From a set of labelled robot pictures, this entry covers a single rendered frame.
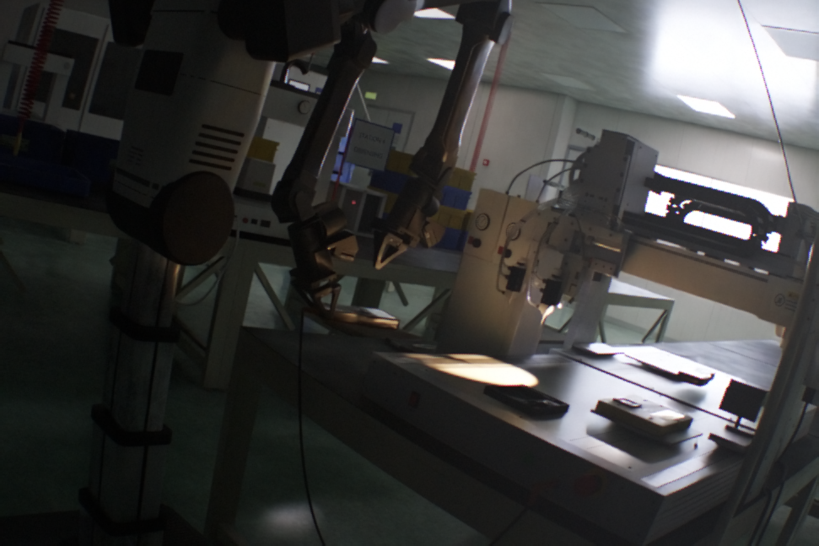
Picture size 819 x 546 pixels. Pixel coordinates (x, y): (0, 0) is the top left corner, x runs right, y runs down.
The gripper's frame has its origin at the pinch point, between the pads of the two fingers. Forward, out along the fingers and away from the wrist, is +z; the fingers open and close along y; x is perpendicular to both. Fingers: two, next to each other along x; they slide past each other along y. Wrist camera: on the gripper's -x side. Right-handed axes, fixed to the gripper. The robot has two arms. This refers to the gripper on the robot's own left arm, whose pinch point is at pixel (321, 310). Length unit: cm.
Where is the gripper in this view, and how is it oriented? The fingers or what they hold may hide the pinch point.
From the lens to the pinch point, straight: 161.5
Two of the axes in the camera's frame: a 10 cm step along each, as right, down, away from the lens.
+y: -5.5, -1.9, 8.1
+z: 1.7, 9.3, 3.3
